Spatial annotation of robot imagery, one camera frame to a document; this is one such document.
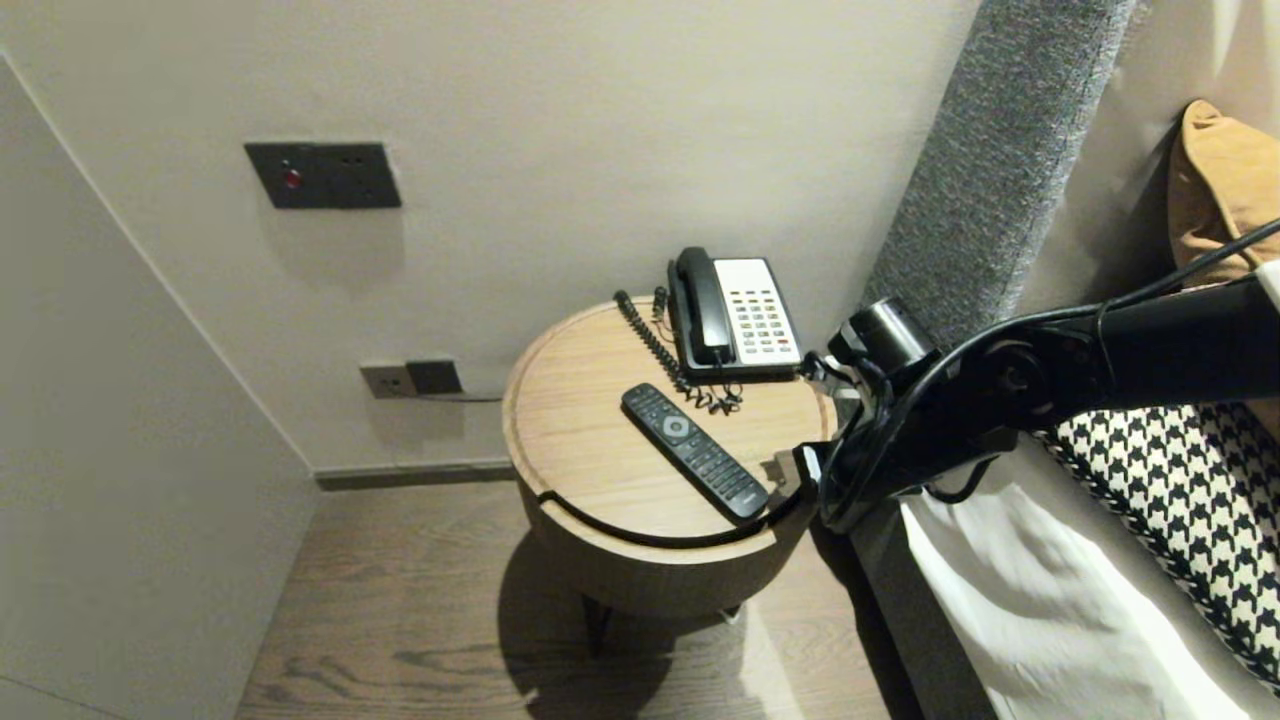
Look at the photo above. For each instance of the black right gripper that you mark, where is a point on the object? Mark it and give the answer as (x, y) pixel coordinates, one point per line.
(890, 440)

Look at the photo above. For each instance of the black tv remote control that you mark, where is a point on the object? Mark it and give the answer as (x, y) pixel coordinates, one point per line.
(690, 450)

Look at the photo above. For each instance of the round wooden bedside table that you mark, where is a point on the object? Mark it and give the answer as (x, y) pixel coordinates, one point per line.
(650, 580)

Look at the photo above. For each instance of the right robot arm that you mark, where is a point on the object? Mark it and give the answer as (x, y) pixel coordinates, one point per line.
(1180, 350)

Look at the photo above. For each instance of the black and white telephone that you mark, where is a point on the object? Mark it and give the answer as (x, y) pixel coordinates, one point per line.
(755, 320)

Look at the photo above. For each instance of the black telephone handset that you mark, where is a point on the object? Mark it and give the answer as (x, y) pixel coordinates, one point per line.
(703, 310)

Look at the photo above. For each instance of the round wooden nightstand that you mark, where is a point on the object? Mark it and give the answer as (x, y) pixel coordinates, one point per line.
(580, 430)

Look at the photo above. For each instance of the grey baseboard strip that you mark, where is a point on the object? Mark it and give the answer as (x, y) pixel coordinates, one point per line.
(420, 474)

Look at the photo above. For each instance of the black white houndstooth pillow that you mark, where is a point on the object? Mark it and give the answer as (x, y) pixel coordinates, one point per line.
(1180, 480)

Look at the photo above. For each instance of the grey fabric headboard edge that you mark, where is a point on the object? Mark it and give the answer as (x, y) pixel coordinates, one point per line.
(1000, 150)

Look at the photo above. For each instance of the beige padded headboard panel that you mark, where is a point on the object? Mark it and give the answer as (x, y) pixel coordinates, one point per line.
(1110, 150)

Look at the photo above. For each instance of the tan brown pillow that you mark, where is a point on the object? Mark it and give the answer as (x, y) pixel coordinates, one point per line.
(1225, 180)

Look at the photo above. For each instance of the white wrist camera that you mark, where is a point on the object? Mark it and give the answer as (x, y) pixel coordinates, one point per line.
(830, 372)

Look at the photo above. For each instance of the black metal nightstand leg frame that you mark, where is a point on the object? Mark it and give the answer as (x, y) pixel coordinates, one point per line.
(597, 628)

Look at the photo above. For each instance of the beige wall socket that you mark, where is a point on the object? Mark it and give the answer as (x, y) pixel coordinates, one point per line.
(386, 382)

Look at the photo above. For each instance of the dark wall switch panel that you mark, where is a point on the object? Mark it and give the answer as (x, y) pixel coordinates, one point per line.
(330, 178)

